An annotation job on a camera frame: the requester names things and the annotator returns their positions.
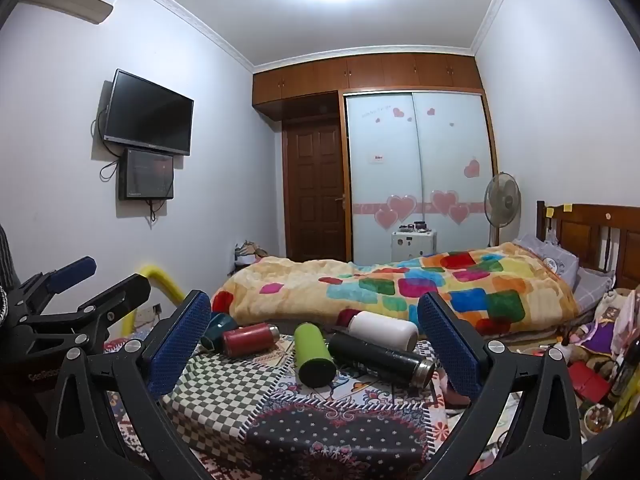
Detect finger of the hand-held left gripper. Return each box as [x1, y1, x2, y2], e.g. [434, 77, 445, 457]
[29, 273, 152, 357]
[9, 256, 98, 322]

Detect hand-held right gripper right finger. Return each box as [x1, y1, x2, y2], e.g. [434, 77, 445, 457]
[410, 291, 584, 480]

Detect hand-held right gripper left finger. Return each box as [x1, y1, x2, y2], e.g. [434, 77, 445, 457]
[46, 289, 222, 480]

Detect green tumbler cup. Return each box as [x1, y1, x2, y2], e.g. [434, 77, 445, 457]
[293, 322, 338, 389]

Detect white thermos cup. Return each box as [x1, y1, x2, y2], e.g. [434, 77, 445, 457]
[347, 311, 420, 353]

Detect red thermos cup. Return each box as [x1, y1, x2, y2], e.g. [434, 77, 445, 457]
[222, 323, 281, 359]

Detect black thermos cup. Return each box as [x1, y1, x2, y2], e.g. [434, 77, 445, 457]
[327, 331, 437, 389]

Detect dark teal mug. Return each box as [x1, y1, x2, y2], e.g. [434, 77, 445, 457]
[200, 312, 240, 351]

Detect yellow foam tube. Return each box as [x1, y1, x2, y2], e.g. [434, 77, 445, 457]
[120, 264, 187, 337]

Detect green white checked cloth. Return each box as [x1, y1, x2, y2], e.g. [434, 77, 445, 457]
[162, 331, 352, 442]

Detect striped grey cloth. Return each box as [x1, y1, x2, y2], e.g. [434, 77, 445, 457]
[0, 224, 22, 311]

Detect small white cabinet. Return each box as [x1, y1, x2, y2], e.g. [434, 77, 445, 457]
[391, 228, 438, 265]

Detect patterned bag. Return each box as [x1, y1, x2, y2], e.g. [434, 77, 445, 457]
[234, 240, 270, 267]

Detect colourful patchwork blanket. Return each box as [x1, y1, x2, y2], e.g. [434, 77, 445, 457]
[212, 242, 584, 337]

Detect grey printed pillow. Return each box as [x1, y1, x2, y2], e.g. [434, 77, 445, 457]
[512, 233, 581, 282]

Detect stuffed toy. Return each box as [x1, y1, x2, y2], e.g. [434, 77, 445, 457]
[569, 319, 617, 362]

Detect red box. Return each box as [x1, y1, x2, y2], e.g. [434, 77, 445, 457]
[567, 360, 612, 404]

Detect standing electric fan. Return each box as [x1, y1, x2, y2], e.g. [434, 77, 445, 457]
[483, 172, 523, 249]

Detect floral patterned bed sheet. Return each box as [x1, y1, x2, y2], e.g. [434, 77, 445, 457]
[100, 330, 453, 480]

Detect small round bowl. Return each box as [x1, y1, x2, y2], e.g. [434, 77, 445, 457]
[582, 402, 615, 434]

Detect printed plastic bag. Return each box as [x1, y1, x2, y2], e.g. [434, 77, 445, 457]
[594, 287, 640, 343]

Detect wooden bed headboard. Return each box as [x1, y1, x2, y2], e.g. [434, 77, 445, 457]
[535, 200, 640, 292]

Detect dark glass bottle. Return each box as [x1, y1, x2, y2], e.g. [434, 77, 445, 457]
[607, 354, 637, 407]

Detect sliding wardrobe with hearts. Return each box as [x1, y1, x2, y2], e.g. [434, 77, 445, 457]
[344, 90, 497, 266]

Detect brown wooden door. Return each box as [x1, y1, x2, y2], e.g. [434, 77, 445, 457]
[281, 114, 349, 264]

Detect white air conditioner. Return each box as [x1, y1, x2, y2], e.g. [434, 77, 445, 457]
[20, 0, 115, 25]

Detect wooden overhead cabinets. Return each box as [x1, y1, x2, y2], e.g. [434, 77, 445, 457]
[252, 54, 484, 122]

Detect small black wall monitor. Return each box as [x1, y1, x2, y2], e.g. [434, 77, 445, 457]
[117, 148, 175, 202]

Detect black television cable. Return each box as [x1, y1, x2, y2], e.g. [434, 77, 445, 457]
[91, 104, 109, 139]

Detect wall-mounted black television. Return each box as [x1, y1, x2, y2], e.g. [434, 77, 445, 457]
[102, 68, 195, 157]

